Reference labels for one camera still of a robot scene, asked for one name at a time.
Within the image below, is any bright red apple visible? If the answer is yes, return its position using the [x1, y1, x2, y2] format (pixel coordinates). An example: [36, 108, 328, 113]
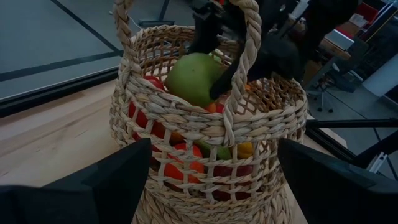
[128, 75, 175, 152]

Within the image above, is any long grey desk foot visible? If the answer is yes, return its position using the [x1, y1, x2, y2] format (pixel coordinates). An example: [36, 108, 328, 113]
[138, 0, 175, 27]

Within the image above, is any office chair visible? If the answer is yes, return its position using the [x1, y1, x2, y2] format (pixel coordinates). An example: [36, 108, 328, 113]
[306, 60, 345, 113]

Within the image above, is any red tomato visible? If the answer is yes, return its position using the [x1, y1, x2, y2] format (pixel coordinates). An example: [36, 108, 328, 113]
[162, 142, 205, 184]

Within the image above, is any woven straw basket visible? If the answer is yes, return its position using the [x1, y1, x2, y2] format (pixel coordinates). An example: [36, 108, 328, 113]
[109, 0, 308, 224]

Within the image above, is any yellow-green apple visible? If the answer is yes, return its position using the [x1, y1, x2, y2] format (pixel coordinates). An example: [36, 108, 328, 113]
[194, 139, 233, 161]

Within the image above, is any red and orange mango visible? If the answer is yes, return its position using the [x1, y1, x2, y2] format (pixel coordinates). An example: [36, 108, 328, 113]
[204, 101, 225, 114]

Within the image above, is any dark red plum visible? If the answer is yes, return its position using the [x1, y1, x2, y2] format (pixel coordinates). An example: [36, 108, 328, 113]
[211, 164, 255, 202]

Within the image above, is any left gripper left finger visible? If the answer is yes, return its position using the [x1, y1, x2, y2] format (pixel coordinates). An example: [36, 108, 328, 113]
[0, 138, 152, 224]

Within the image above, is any yellow bell pepper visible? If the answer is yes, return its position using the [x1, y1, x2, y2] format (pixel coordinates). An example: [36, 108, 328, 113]
[236, 141, 255, 160]

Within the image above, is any bright green apple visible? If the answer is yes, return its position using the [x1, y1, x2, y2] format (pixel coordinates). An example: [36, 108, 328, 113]
[164, 52, 225, 108]

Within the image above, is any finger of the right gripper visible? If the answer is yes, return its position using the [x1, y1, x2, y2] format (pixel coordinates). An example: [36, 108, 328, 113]
[208, 58, 239, 101]
[186, 15, 220, 56]

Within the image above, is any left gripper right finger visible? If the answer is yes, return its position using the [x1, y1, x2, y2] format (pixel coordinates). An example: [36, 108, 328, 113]
[277, 138, 398, 224]

